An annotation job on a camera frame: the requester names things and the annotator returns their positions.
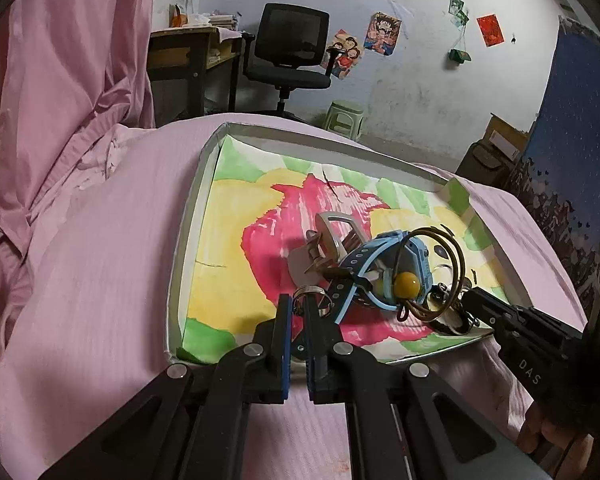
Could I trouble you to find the green wall photos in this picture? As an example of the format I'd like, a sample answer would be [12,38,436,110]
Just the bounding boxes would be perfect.
[448,0,471,29]

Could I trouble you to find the painted paper sheet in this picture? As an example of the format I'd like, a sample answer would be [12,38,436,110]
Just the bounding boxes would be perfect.
[177,141,497,362]

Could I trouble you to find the blue wrist watch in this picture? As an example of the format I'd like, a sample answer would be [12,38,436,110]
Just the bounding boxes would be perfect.
[325,230,437,322]

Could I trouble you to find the silver ring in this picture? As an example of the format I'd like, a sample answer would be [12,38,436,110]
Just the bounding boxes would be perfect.
[294,284,332,317]

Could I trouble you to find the beige hair claw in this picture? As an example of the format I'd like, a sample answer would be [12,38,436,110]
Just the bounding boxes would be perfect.
[284,212,377,282]

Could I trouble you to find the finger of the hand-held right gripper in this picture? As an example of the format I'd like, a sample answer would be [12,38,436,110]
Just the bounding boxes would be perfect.
[461,294,503,337]
[472,287,531,322]

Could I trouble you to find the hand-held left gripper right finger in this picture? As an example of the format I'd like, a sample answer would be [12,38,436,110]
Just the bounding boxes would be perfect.
[302,296,553,480]

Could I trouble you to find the grey cardboard box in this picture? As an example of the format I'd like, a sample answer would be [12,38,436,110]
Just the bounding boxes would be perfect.
[165,120,515,367]

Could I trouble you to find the brown bangle with yellow bead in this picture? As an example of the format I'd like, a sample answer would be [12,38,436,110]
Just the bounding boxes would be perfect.
[369,227,470,324]

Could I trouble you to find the blue dotted wardrobe curtain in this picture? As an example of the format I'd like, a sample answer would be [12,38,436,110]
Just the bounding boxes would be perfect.
[504,17,600,343]

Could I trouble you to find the green plastic stool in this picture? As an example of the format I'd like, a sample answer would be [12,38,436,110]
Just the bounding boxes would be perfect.
[324,100,365,139]

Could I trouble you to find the person's right hand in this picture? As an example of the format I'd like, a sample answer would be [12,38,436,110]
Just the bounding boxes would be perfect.
[517,400,598,480]

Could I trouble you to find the pink curtain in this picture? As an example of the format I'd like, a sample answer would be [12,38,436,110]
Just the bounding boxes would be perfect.
[0,0,164,376]

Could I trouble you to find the red paper square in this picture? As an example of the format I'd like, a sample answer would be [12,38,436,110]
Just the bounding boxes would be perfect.
[476,13,505,49]

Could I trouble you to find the stack of books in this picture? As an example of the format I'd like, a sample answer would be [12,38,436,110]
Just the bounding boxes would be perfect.
[169,4,242,31]

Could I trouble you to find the black office chair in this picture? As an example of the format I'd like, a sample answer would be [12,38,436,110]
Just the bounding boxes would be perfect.
[242,2,334,117]

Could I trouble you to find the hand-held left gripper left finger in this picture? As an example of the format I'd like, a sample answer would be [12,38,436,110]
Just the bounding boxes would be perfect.
[39,294,296,480]

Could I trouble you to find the family cartoon sticker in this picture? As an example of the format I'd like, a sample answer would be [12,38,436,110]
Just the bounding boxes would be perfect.
[322,29,365,80]

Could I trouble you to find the wooden desk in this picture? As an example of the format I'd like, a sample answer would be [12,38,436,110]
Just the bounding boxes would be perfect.
[147,25,247,122]

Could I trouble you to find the black braided bracelet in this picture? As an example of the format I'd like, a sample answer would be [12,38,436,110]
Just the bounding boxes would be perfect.
[431,309,475,337]

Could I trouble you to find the cartoon wall poster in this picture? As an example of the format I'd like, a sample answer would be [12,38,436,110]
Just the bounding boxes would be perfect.
[363,12,403,57]

